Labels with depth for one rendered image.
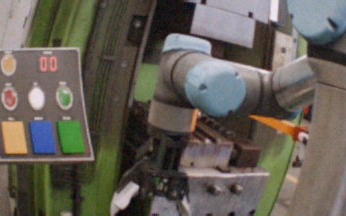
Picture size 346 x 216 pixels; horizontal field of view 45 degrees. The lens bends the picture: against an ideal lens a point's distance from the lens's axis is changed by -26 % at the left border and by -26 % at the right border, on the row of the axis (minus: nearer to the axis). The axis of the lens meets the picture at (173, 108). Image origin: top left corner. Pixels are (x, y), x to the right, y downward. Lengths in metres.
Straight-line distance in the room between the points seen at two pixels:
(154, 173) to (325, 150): 0.48
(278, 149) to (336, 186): 1.37
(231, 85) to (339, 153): 0.35
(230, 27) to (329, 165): 1.03
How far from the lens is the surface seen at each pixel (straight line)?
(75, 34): 1.42
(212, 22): 1.40
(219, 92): 0.73
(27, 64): 1.13
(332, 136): 0.44
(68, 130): 1.16
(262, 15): 1.48
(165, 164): 0.88
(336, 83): 0.44
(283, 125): 1.18
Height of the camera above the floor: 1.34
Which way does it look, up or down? 11 degrees down
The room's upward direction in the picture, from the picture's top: 12 degrees clockwise
